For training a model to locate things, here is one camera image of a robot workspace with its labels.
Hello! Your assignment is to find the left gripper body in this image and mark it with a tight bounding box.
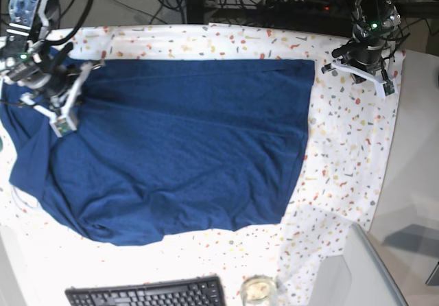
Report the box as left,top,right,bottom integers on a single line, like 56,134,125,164
331,43,389,75

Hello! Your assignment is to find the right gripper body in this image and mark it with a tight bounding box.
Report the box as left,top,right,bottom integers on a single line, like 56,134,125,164
20,43,80,110

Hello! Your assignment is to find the dark blue t-shirt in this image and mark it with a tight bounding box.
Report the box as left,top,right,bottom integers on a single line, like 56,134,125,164
1,60,315,246

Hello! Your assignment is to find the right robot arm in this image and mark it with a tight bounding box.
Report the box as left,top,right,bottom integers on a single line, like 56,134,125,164
1,0,93,113

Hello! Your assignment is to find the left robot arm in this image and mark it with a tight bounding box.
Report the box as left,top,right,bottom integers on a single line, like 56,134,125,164
332,0,405,75

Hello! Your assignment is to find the terrazzo patterned tablecloth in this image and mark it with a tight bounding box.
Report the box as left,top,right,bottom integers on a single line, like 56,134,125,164
1,23,399,305

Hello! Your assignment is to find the black computer keyboard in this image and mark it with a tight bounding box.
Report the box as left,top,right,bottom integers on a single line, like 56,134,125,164
64,276,226,306

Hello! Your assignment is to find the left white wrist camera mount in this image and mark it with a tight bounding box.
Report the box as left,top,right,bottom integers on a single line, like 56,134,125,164
321,60,399,99

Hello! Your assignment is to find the coiled white cable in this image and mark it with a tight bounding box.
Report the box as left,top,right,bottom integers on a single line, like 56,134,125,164
8,185,45,214

